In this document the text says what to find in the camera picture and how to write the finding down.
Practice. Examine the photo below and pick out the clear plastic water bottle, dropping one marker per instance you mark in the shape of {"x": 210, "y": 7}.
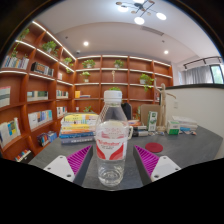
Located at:
{"x": 111, "y": 156}

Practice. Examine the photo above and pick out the stack of colourful books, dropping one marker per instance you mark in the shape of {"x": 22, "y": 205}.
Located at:
{"x": 78, "y": 128}

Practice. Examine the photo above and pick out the branched ceiling lamp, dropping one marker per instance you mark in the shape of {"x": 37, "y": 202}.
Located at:
{"x": 139, "y": 13}

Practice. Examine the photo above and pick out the tall green white carton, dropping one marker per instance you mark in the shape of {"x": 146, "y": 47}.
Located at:
{"x": 152, "y": 120}

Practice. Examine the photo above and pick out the wooden wall shelf unit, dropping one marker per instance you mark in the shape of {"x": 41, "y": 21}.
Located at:
{"x": 43, "y": 96}

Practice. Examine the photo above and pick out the grey white curtain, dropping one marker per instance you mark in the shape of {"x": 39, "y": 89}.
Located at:
{"x": 198, "y": 75}

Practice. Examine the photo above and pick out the black framed window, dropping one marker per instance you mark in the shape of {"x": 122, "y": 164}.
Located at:
{"x": 217, "y": 74}

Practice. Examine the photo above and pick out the tan brown board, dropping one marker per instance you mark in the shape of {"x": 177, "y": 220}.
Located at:
{"x": 145, "y": 113}

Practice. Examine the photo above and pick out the white wall switch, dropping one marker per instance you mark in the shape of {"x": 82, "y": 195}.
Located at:
{"x": 175, "y": 104}

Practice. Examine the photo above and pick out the black office chair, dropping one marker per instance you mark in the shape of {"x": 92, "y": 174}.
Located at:
{"x": 127, "y": 111}

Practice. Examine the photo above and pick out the stack of dark books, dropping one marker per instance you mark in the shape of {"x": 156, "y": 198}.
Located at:
{"x": 140, "y": 130}

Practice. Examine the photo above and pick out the small green white box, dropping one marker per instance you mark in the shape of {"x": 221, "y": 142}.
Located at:
{"x": 173, "y": 127}

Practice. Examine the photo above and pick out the flat round red coaster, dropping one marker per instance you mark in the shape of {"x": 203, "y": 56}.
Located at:
{"x": 154, "y": 147}

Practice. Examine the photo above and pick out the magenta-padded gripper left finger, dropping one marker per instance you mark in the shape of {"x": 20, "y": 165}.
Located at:
{"x": 61, "y": 166}

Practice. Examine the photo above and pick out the stack of white boxes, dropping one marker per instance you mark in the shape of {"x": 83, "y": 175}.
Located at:
{"x": 186, "y": 122}

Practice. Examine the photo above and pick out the recessed round ceiling light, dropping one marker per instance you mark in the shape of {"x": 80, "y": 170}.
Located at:
{"x": 86, "y": 43}
{"x": 166, "y": 52}

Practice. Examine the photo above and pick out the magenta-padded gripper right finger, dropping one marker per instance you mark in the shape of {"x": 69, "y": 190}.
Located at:
{"x": 163, "y": 166}

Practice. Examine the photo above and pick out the black track light rail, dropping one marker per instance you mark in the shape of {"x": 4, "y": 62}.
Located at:
{"x": 201, "y": 60}

